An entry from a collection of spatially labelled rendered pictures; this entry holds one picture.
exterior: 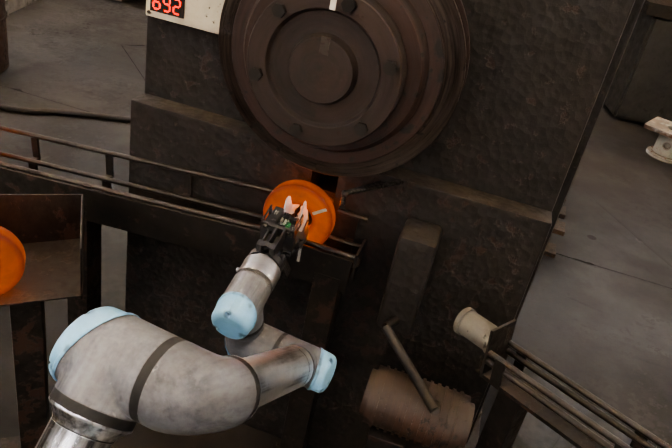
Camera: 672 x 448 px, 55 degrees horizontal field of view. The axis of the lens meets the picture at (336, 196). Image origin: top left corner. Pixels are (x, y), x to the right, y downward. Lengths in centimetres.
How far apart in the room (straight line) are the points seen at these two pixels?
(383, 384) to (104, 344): 66
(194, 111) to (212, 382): 81
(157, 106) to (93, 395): 81
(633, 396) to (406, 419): 130
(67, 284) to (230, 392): 61
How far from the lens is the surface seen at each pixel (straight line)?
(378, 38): 109
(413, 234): 132
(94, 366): 88
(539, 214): 139
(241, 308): 114
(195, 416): 85
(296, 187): 136
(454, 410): 137
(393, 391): 136
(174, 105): 154
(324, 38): 111
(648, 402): 254
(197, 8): 145
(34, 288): 140
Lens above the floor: 146
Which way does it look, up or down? 28 degrees down
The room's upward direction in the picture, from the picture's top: 12 degrees clockwise
